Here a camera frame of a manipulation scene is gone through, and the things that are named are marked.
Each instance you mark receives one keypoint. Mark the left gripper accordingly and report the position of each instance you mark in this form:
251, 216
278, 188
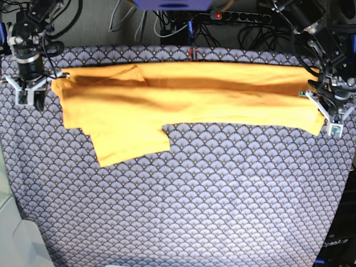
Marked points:
334, 94

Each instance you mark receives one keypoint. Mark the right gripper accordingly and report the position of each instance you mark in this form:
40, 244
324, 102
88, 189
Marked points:
39, 86

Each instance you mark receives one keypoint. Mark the yellow T-shirt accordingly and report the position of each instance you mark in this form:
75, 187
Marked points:
124, 107

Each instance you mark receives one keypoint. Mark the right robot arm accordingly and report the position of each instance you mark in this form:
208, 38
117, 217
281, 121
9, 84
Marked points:
29, 41

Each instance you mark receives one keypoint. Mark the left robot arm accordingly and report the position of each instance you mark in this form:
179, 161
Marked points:
333, 47

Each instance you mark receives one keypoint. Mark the black power strip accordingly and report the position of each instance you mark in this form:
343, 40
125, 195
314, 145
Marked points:
241, 17

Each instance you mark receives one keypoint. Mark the blue fan-patterned tablecloth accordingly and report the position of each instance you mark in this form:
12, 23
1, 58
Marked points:
224, 195

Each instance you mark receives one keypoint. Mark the red black table clamp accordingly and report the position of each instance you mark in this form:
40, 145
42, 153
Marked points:
193, 54

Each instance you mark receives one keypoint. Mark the black OpenArm box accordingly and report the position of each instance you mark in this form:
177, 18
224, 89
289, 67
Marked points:
339, 246

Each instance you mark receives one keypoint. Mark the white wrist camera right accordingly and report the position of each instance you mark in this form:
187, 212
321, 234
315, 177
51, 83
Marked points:
24, 97

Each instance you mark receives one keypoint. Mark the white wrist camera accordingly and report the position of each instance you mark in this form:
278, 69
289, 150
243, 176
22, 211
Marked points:
24, 97
334, 129

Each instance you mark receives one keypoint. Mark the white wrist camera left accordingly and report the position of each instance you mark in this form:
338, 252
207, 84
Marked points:
334, 129

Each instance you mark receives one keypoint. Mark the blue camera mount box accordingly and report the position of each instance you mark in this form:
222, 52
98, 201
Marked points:
173, 5

